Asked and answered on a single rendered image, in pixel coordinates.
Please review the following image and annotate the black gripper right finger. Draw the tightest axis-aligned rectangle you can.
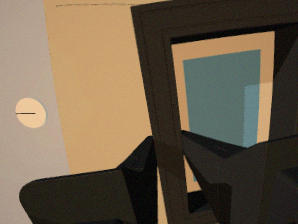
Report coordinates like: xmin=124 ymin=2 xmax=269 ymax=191
xmin=181 ymin=130 xmax=298 ymax=224

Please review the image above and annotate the tan flat board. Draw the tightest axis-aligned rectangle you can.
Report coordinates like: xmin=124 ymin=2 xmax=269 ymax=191
xmin=43 ymin=0 xmax=165 ymax=175

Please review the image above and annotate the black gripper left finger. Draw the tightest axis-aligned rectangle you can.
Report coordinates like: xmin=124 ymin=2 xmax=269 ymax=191
xmin=19 ymin=136 xmax=158 ymax=224

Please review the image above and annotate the dark brown picture frame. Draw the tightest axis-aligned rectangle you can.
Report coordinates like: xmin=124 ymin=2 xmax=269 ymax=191
xmin=130 ymin=0 xmax=298 ymax=224

